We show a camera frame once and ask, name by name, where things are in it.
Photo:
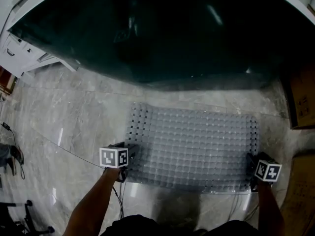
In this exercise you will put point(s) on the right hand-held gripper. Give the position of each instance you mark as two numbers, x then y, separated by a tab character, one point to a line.
267	172

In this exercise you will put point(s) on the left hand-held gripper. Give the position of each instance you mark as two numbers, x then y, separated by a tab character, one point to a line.
113	157

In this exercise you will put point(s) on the grey bubble bath mat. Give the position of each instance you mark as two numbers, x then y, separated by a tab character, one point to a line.
192	141

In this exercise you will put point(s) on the person's left forearm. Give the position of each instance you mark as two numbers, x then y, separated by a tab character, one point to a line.
91	205

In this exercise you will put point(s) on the person's right forearm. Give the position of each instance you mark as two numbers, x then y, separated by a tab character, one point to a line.
269	205

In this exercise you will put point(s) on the brown cardboard box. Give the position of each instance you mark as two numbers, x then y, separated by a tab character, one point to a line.
301	99
301	195

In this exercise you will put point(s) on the person's black shorts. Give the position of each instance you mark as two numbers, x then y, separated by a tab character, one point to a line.
137	226

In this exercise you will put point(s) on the black wheeled stand base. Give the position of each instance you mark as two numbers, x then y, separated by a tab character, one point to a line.
27	217

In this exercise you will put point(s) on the brown wooden furniture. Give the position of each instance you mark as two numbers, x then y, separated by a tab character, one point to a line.
6	80

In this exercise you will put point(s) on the dark glossy bathtub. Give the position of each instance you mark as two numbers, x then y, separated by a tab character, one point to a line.
160	33

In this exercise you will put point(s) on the white cabinet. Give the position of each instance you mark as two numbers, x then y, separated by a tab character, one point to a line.
22	50

